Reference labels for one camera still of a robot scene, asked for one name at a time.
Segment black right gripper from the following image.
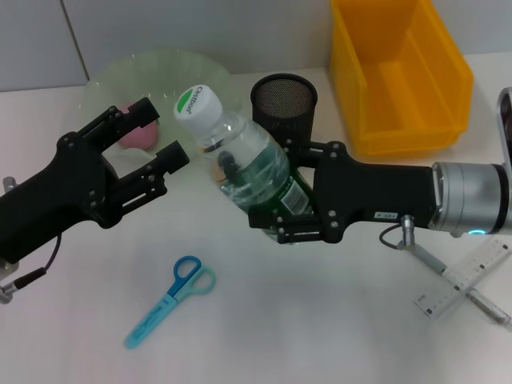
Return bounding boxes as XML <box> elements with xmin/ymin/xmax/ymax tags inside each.
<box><xmin>247</xmin><ymin>138</ymin><xmax>442</xmax><ymax>246</ymax></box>

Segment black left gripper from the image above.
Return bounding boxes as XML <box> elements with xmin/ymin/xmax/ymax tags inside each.
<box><xmin>0</xmin><ymin>96</ymin><xmax>190</xmax><ymax>266</ymax></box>

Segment pink peach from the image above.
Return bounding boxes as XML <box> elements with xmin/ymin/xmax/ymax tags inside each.
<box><xmin>118</xmin><ymin>102</ymin><xmax>159</xmax><ymax>149</ymax></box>

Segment clear green-label water bottle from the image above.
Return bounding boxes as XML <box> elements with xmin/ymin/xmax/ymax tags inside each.
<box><xmin>173</xmin><ymin>85</ymin><xmax>317</xmax><ymax>243</ymax></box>

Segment blue plastic scissors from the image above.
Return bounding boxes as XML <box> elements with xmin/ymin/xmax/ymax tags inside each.
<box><xmin>123</xmin><ymin>255</ymin><xmax>217</xmax><ymax>350</ymax></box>

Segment pale green glass fruit plate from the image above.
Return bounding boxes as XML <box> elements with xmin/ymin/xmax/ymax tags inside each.
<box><xmin>78</xmin><ymin>47</ymin><xmax>243</xmax><ymax>161</ymax></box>

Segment silver grey pen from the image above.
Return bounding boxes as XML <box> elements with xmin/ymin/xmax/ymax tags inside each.
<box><xmin>407</xmin><ymin>242</ymin><xmax>512</xmax><ymax>326</ymax></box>

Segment transparent plastic ruler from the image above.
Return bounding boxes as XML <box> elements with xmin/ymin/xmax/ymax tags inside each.
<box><xmin>414</xmin><ymin>235</ymin><xmax>512</xmax><ymax>319</ymax></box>

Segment black mesh cup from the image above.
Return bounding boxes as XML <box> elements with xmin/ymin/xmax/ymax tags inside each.
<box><xmin>250</xmin><ymin>74</ymin><xmax>319</xmax><ymax>145</ymax></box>

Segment yellow plastic storage bin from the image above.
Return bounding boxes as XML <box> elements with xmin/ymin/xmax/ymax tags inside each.
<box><xmin>329</xmin><ymin>0</ymin><xmax>474</xmax><ymax>156</ymax></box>

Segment right wrist cable with connector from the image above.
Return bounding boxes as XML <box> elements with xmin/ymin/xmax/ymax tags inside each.
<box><xmin>378</xmin><ymin>214</ymin><xmax>418</xmax><ymax>252</ymax></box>

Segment left wrist cable with connectors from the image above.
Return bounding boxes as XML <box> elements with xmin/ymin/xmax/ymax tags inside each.
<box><xmin>0</xmin><ymin>174</ymin><xmax>64</xmax><ymax>306</ymax></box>

